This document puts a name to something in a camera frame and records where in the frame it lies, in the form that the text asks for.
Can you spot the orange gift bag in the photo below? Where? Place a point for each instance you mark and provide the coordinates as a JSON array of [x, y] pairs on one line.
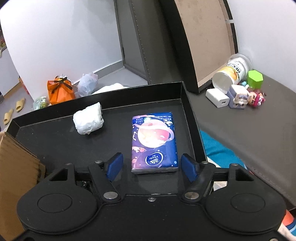
[[60, 91]]

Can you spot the white crumpled tissue wad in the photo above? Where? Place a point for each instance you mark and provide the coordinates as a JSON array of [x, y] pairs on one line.
[[89, 119]]

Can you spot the grey leather bench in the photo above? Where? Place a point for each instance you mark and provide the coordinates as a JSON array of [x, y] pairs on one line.
[[254, 139]]

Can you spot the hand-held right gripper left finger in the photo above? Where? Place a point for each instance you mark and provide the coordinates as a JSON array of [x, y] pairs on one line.
[[114, 165]]

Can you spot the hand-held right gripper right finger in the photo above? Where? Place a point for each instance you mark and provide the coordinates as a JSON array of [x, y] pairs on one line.
[[190, 166]]

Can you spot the brown board with black frame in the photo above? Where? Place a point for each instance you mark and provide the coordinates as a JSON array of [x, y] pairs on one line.
[[208, 41]]

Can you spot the white blocky figurine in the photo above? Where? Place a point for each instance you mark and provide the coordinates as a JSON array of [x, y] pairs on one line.
[[238, 98]]

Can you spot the brown cardboard box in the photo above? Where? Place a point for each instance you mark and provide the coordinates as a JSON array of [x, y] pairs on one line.
[[16, 176]]

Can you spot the green hexagonal box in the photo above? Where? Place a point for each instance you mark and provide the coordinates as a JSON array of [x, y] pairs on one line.
[[255, 78]]

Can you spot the pale plastic bag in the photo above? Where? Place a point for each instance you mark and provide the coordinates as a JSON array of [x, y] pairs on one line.
[[87, 85]]

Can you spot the orange carton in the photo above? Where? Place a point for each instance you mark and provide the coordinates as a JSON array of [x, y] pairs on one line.
[[24, 87]]

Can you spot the white jar with yellow label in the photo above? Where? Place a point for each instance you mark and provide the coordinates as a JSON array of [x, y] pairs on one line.
[[229, 71]]

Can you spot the purple tissue pack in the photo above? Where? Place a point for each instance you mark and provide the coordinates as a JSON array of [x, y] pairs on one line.
[[152, 141]]

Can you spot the small green bag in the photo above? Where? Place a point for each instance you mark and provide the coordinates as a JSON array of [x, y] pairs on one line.
[[40, 103]]

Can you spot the grey leather panel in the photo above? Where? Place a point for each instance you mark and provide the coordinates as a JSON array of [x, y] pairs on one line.
[[141, 41]]

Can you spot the white charger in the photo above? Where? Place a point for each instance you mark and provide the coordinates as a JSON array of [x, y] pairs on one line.
[[217, 98]]

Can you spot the blue printed blanket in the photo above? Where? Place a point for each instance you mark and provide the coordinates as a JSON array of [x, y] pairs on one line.
[[217, 150]]

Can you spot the black tray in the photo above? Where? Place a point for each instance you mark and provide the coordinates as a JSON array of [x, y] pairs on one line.
[[115, 143]]

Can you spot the yellow slipper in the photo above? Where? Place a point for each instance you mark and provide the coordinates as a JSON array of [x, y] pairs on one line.
[[8, 115], [20, 104]]

